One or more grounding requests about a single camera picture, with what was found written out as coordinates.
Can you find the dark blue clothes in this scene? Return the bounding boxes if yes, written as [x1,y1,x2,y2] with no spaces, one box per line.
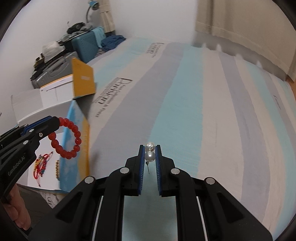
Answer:
[101,35,126,52]

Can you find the person's left hand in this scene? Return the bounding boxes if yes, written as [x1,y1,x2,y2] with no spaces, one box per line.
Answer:
[3,184,31,230]

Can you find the blue desk lamp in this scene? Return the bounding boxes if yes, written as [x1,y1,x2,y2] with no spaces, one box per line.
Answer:
[86,0,99,23]

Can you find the red bead bracelet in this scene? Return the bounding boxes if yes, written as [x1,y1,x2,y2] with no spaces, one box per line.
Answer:
[48,117,82,160]

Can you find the small red cord bracelet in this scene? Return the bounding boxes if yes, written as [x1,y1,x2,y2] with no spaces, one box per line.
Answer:
[33,152,53,188]

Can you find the grey suitcase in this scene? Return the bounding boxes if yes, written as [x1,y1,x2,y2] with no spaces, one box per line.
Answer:
[30,52,79,88]

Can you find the open blue cardboard box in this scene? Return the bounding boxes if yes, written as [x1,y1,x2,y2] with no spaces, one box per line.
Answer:
[11,58,95,192]

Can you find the white plastic bag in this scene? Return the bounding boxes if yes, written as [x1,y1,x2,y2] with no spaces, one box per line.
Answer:
[42,41,65,63]

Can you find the teal suitcase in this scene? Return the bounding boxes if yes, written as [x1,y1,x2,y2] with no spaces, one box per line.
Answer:
[71,27,106,63]

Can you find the white pearl earrings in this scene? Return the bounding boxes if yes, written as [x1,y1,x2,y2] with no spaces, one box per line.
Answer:
[144,142,156,173]

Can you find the tied beige curtain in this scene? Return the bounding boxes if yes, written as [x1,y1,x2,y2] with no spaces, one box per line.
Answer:
[98,0,115,33]

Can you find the striped bed sheet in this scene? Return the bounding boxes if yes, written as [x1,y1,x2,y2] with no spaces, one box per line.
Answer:
[88,38,295,238]

